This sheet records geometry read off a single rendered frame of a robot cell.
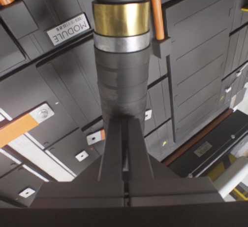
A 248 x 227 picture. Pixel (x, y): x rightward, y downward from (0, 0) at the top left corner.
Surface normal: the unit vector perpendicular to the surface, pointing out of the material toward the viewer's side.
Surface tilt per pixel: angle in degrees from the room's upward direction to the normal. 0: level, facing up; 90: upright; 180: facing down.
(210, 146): 90
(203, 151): 90
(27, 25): 0
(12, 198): 0
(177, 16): 0
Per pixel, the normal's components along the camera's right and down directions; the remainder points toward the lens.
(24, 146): 0.52, 0.51
